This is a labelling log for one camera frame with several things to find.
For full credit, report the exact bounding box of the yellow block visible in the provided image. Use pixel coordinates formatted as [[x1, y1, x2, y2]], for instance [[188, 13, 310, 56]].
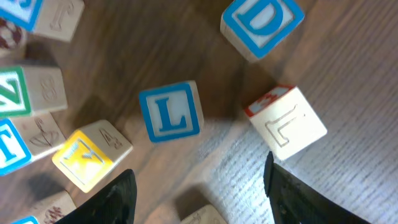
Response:
[[1, 18, 27, 58], [52, 119, 133, 193]]

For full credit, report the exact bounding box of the white green block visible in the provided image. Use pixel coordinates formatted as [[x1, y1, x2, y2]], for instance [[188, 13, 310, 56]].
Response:
[[244, 85, 327, 161]]

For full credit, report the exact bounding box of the green Z letter block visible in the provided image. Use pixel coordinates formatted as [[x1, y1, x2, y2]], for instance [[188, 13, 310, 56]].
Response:
[[1, 65, 68, 118]]

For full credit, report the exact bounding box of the blue D block right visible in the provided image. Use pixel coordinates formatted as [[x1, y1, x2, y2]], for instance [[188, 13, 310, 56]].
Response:
[[220, 0, 305, 63]]

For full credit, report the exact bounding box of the blue L letter block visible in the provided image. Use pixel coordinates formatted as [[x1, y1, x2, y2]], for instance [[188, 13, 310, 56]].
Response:
[[139, 80, 204, 143]]

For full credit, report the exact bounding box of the blue P letter block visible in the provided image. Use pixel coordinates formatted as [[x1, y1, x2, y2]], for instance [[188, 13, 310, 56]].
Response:
[[181, 204, 227, 224]]

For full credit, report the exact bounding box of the yellow block right middle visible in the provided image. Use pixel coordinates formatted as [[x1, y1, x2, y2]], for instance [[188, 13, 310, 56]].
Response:
[[52, 119, 133, 193]]

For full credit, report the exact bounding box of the yellow block top right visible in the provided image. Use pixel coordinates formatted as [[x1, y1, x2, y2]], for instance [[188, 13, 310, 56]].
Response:
[[1, 18, 27, 58]]

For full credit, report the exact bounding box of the blue 5 number block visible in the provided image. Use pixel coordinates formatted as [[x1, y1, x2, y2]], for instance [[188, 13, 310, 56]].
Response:
[[1, 0, 85, 42]]

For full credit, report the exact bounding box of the blue 2 number block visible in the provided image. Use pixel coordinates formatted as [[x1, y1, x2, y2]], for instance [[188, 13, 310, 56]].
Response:
[[11, 190, 76, 224]]

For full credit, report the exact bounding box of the blue T letter block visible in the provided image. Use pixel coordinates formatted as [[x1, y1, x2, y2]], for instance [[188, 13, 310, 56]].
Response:
[[0, 112, 67, 177]]

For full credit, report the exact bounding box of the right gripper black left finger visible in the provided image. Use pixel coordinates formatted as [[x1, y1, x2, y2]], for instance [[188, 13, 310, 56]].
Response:
[[58, 169, 137, 224]]

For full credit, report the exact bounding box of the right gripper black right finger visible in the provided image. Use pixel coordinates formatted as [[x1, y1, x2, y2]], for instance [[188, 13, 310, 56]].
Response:
[[264, 152, 367, 224]]

